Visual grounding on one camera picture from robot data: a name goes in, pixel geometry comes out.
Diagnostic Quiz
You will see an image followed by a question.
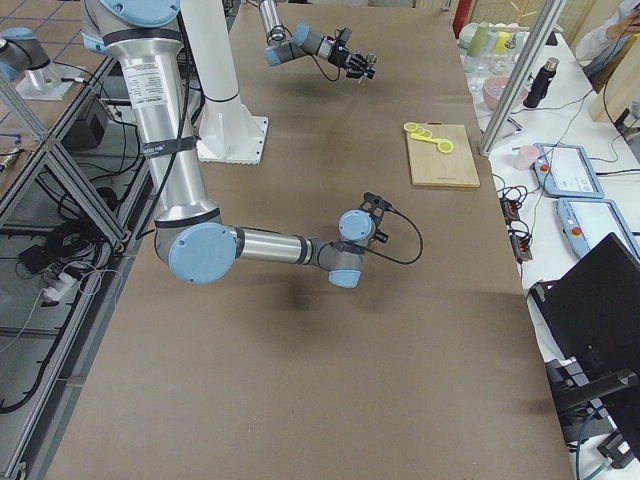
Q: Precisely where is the seated person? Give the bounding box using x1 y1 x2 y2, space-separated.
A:
575 0 639 81

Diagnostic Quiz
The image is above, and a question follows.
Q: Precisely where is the far teach pendant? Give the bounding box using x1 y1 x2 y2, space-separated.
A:
533 143 604 199

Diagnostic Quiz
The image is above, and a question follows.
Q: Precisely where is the teach pendant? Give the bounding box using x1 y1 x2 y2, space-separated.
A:
533 143 604 199
555 198 639 258

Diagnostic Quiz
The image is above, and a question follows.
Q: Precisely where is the black water bottle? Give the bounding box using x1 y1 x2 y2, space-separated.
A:
523 57 559 108

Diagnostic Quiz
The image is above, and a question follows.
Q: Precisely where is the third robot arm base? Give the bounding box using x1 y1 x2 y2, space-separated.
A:
1 27 71 101

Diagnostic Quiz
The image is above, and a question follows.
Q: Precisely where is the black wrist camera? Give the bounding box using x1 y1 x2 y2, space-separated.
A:
359 192 393 225
334 27 352 48

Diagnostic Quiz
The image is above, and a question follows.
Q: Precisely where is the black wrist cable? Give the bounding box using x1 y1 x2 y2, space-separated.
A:
367 205 425 265
310 49 349 83

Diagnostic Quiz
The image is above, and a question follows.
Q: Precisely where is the green plastic cup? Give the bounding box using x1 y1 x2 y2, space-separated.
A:
458 22 490 57

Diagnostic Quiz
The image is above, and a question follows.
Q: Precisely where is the black power adapter box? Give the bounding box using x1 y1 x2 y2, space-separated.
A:
62 101 109 149

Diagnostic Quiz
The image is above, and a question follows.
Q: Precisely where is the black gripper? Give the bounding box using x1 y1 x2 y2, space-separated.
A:
329 45 378 82

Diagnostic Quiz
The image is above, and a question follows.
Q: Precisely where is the yellow plastic knife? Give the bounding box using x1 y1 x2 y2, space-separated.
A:
410 133 447 145

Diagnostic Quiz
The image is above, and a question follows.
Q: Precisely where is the aluminium frame post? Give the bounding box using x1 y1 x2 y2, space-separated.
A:
478 0 567 157

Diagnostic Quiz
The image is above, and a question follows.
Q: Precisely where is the black computer monitor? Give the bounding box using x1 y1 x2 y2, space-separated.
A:
529 233 639 432

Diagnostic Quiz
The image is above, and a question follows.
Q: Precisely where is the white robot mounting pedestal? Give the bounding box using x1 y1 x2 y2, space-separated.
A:
180 0 268 165

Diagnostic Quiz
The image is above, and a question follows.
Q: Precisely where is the near teach pendant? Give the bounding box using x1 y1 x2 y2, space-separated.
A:
555 198 639 258

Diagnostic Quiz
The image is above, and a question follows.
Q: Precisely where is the bamboo cutting board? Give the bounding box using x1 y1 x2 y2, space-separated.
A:
403 122 480 188

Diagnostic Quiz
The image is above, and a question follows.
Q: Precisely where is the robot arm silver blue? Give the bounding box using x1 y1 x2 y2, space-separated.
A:
82 1 375 288
257 0 377 82

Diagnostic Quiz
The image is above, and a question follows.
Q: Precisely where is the orange black connector board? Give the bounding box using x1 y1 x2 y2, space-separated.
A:
500 198 533 264

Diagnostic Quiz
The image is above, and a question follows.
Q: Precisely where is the pink bowl with ice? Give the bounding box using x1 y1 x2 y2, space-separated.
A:
482 76 528 112

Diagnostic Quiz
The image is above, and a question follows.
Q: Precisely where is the pink plastic cup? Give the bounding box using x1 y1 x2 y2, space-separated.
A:
513 145 539 171

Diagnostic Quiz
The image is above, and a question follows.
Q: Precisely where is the lemon slice on knife end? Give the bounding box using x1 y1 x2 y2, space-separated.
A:
437 142 454 154

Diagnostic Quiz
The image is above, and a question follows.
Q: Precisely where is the yellow plastic cup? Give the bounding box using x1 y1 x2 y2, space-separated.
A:
493 31 511 55

